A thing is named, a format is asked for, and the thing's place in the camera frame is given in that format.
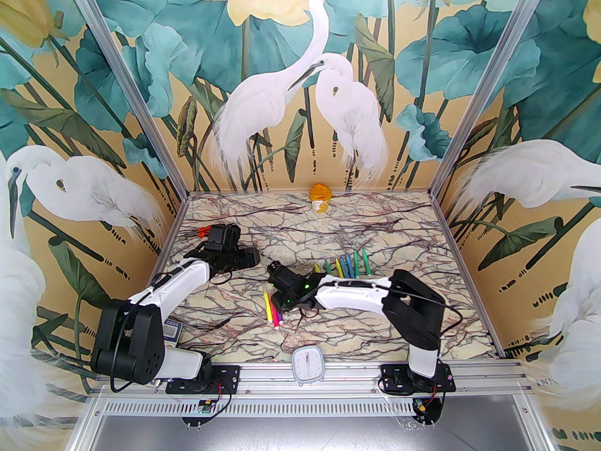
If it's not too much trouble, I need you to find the grey calculator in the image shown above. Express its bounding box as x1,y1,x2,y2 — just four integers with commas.
160,317,183,349

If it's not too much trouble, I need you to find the aluminium frame post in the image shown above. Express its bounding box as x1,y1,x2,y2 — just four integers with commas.
430,0,557,197
63,0,189,196

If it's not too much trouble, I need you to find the perforated metal strip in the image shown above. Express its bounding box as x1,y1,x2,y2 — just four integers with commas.
101,402,526,418

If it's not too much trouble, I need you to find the white kitchen timer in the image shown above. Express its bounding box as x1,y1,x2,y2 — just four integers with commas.
291,346,325,386

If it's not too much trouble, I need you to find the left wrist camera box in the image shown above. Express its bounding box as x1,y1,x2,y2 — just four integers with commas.
207,224,241,248

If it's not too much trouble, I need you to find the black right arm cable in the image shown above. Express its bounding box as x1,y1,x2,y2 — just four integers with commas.
399,285,463,342

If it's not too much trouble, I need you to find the orange lidded cup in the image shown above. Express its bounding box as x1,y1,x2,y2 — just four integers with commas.
308,183,335,215

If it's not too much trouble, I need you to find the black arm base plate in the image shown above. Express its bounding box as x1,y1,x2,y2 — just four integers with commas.
165,365,240,396
379,364,456,396

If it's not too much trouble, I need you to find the aluminium front rail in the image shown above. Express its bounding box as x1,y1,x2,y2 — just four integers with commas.
92,362,536,396

